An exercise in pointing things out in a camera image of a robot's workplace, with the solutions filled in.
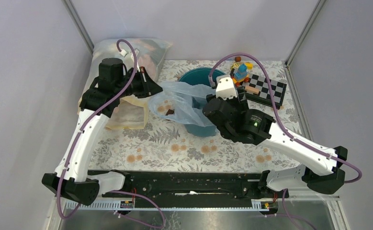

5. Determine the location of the teal plastic trash bin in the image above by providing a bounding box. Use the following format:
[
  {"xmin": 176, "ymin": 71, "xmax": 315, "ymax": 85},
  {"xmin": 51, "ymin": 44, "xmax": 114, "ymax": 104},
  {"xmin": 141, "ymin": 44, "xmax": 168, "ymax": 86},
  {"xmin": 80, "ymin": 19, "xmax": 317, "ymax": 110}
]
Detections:
[{"xmin": 179, "ymin": 67, "xmax": 216, "ymax": 138}]

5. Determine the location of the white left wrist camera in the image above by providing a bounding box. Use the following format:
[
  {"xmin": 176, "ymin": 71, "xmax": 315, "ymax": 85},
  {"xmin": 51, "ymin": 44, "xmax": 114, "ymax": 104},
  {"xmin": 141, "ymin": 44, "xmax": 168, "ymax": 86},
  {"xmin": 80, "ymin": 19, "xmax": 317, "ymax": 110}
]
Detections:
[{"xmin": 119, "ymin": 48, "xmax": 140, "ymax": 60}]

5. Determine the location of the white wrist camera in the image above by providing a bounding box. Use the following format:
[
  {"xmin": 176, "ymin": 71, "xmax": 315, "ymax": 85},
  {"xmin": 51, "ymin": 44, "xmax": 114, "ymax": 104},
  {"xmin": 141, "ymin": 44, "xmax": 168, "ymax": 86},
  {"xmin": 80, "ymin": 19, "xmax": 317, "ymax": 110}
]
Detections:
[
  {"xmin": 119, "ymin": 48, "xmax": 140, "ymax": 60},
  {"xmin": 215, "ymin": 75, "xmax": 237, "ymax": 100}
]

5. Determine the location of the small dark brown block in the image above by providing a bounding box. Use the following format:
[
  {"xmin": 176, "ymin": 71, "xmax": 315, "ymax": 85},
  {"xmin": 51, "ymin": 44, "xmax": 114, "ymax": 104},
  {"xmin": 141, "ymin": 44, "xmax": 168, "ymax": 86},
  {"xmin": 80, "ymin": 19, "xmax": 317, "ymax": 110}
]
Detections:
[{"xmin": 166, "ymin": 109, "xmax": 174, "ymax": 115}]

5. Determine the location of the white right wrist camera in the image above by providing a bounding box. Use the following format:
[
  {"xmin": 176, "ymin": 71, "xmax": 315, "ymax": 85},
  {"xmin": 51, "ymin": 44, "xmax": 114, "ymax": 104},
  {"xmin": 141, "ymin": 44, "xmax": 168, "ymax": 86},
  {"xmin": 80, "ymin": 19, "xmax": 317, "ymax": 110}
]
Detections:
[{"xmin": 215, "ymin": 75, "xmax": 237, "ymax": 100}]

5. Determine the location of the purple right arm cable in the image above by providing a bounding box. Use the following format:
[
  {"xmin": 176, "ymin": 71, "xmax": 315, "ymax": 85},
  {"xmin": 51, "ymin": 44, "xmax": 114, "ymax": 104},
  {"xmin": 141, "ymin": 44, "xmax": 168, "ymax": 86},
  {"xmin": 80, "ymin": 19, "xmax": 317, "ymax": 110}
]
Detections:
[{"xmin": 207, "ymin": 52, "xmax": 363, "ymax": 230}]

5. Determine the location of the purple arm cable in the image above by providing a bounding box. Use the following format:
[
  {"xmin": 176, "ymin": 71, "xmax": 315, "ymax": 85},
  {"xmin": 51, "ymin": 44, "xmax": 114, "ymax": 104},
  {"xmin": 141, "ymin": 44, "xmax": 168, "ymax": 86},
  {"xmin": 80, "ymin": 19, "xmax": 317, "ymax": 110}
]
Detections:
[
  {"xmin": 207, "ymin": 52, "xmax": 363, "ymax": 230},
  {"xmin": 56, "ymin": 39, "xmax": 166, "ymax": 230}
]

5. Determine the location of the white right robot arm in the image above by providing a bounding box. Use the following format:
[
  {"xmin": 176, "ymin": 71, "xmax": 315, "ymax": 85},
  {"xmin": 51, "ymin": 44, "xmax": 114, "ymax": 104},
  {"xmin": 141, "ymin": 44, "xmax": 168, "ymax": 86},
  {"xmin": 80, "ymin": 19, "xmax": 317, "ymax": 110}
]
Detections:
[{"xmin": 203, "ymin": 94, "xmax": 348, "ymax": 197}]

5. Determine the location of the light wooden block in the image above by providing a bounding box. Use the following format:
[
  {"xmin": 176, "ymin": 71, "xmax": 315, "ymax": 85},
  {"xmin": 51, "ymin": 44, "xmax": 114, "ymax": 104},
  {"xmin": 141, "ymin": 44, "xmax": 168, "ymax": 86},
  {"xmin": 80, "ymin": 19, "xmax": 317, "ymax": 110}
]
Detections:
[{"xmin": 245, "ymin": 85, "xmax": 260, "ymax": 95}]

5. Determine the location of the black chess board box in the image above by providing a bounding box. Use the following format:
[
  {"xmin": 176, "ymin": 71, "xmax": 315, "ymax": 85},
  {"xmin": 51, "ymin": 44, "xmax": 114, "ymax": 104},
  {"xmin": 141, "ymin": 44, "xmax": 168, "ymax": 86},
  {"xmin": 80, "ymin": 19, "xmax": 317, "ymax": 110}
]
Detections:
[{"xmin": 241, "ymin": 74, "xmax": 287, "ymax": 109}]

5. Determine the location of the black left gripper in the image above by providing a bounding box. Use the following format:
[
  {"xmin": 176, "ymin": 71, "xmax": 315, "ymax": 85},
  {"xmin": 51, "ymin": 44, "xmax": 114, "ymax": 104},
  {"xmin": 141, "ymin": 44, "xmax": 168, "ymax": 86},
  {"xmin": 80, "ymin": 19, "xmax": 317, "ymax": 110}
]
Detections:
[{"xmin": 115, "ymin": 66, "xmax": 163, "ymax": 98}]

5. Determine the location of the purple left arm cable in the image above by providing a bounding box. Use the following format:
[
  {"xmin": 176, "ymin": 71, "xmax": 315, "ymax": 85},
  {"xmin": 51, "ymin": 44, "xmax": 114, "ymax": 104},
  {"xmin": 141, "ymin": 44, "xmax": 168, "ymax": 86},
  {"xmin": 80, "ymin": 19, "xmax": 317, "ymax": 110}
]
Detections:
[{"xmin": 56, "ymin": 39, "xmax": 166, "ymax": 230}]

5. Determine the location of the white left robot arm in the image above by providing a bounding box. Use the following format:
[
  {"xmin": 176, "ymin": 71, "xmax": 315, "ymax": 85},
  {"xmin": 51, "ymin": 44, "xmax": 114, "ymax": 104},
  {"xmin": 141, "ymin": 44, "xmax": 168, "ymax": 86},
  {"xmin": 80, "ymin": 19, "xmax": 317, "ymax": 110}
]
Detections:
[{"xmin": 42, "ymin": 58, "xmax": 162, "ymax": 206}]

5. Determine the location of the colourful toy block vehicle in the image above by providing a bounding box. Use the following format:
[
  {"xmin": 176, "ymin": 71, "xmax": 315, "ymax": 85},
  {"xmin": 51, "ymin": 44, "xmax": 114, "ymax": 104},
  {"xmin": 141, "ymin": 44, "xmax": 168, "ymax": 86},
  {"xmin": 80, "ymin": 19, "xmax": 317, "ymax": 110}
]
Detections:
[{"xmin": 230, "ymin": 62, "xmax": 254, "ymax": 87}]

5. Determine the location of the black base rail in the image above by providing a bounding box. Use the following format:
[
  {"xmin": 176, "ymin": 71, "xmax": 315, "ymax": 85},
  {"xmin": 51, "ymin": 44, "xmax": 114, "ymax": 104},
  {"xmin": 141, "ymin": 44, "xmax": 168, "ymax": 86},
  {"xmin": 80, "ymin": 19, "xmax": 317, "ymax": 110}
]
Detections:
[{"xmin": 88, "ymin": 170, "xmax": 323, "ymax": 210}]

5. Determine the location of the light blue plastic bag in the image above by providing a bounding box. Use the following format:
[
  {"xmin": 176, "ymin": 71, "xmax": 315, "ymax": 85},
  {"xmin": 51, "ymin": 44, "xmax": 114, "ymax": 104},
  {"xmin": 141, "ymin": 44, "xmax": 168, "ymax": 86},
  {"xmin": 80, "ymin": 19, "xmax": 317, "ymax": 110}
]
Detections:
[{"xmin": 148, "ymin": 81, "xmax": 213, "ymax": 127}]

